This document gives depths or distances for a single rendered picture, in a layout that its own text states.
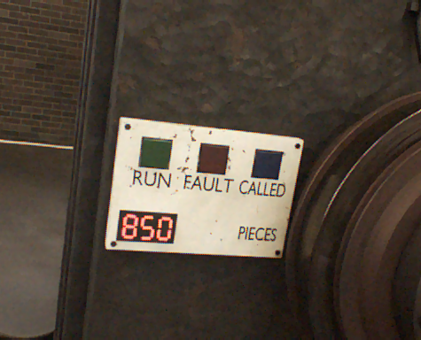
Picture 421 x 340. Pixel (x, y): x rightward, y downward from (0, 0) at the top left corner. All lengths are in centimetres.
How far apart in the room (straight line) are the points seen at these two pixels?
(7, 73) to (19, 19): 63
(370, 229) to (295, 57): 26
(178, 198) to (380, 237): 27
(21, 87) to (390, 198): 620
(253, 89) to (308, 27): 12
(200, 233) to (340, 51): 33
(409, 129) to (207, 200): 28
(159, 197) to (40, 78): 599
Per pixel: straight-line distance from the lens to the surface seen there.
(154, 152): 72
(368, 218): 68
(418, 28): 86
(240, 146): 75
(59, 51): 667
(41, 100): 672
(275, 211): 80
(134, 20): 73
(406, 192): 69
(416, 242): 69
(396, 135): 70
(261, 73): 77
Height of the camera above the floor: 134
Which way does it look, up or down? 12 degrees down
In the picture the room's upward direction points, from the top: 9 degrees clockwise
